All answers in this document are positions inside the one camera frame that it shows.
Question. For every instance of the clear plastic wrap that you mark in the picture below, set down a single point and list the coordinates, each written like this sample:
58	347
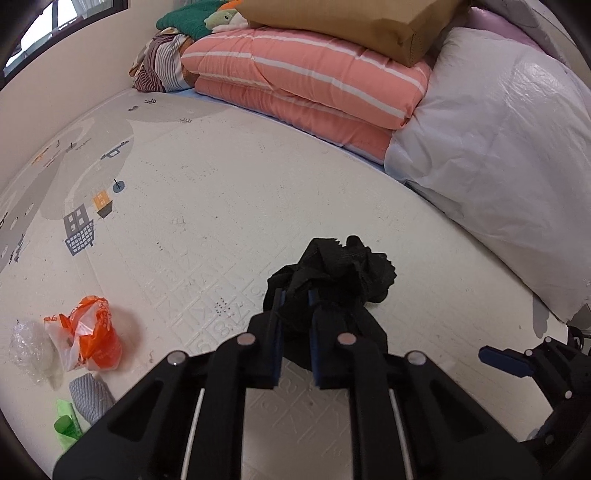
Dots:
30	350

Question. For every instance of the pink cloth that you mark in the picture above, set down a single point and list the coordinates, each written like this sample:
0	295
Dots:
494	25

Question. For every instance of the green plastic bag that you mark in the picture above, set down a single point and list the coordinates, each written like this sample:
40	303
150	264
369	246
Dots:
67	424

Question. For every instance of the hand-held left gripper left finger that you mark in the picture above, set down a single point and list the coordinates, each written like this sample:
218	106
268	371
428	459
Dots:
277	344

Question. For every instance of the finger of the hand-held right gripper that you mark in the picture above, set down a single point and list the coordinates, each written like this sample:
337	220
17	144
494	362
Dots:
505	360

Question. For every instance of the lavender quilt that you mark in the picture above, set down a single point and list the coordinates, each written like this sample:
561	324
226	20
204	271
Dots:
549	32

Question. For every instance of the green blanket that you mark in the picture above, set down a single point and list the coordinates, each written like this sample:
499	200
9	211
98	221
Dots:
184	18

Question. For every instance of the pink striped quilt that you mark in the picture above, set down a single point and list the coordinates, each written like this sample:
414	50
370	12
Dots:
300	78

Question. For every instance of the grey cloth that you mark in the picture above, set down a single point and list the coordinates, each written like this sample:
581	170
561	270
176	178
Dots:
90	397

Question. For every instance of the white plastic wrapped bedding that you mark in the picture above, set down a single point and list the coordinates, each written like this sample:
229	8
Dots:
498	152

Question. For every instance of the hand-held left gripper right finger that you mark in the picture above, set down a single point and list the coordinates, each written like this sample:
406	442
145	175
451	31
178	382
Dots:
315	353

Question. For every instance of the green plush toy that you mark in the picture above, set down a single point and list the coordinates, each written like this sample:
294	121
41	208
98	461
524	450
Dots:
224	18

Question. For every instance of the black cloth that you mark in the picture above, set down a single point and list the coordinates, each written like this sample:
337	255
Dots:
341	272

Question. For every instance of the window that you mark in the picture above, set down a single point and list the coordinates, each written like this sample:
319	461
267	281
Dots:
55	27

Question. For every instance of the orange plastic bag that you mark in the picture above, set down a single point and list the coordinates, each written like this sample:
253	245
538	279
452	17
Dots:
92	337

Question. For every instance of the striped cloth bundle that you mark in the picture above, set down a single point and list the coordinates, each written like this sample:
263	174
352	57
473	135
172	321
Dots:
157	64

